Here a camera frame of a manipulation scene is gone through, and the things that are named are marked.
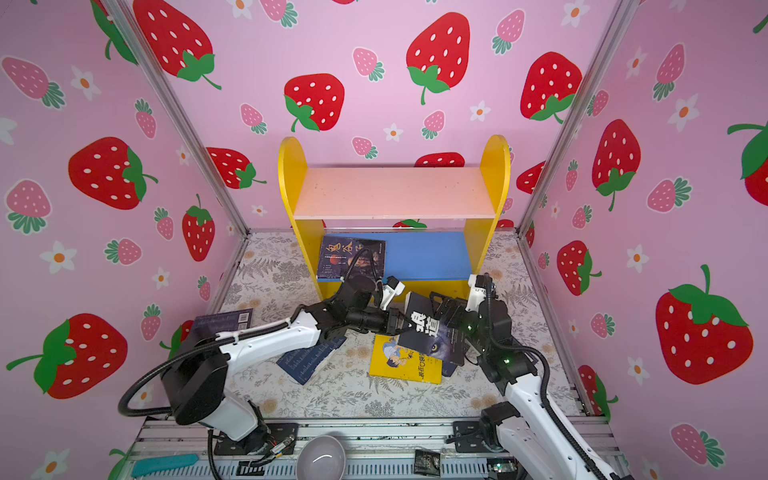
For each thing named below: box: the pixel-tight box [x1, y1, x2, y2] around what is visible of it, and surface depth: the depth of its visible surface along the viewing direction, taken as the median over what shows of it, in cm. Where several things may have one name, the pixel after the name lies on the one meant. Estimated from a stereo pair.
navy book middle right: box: [442, 360, 458, 377], surface depth 86 cm
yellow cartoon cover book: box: [369, 334, 443, 385], surface depth 87 cm
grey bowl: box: [296, 435, 347, 480], surface depth 71 cm
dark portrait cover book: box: [318, 236, 386, 279], surface depth 95 cm
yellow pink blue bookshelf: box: [278, 135, 511, 301], surface depth 79 cm
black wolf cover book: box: [398, 291, 465, 366], surface depth 78 cm
